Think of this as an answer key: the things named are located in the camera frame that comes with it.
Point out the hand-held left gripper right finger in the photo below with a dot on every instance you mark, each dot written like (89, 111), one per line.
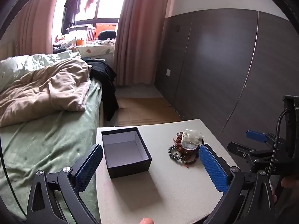
(212, 168)

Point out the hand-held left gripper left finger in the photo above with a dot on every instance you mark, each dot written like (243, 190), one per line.
(87, 168)

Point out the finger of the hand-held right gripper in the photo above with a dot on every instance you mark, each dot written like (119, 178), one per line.
(240, 150)
(257, 135)

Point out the white flower hair accessory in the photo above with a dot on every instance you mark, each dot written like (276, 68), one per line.
(190, 140)

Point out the black jewelry box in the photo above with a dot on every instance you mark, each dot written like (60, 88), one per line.
(130, 165)

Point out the person's right hand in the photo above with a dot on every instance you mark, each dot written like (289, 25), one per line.
(289, 182)

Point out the person's left hand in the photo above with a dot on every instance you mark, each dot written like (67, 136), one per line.
(146, 221)

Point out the green bed sheet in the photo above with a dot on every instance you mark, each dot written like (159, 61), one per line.
(46, 144)

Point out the flattened cardboard sheet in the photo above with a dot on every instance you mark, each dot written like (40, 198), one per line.
(144, 112)

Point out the black clothing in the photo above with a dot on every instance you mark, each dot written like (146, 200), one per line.
(107, 86)

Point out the beige blanket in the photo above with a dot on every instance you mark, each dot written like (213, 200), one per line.
(46, 86)

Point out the white floral sheet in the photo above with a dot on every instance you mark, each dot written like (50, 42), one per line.
(93, 50)

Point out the light green patterned quilt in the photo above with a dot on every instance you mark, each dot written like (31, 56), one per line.
(18, 65)

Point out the small orange object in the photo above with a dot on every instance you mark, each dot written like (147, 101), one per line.
(80, 42)

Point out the black cushion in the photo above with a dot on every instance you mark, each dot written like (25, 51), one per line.
(107, 35)

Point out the pink curtain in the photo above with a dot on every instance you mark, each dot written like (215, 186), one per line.
(35, 28)
(140, 39)

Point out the orange box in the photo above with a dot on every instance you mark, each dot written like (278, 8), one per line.
(102, 26)

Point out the hanging dark clothes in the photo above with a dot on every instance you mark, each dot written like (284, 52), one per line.
(72, 9)

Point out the white wall socket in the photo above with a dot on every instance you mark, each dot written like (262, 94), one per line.
(168, 72)

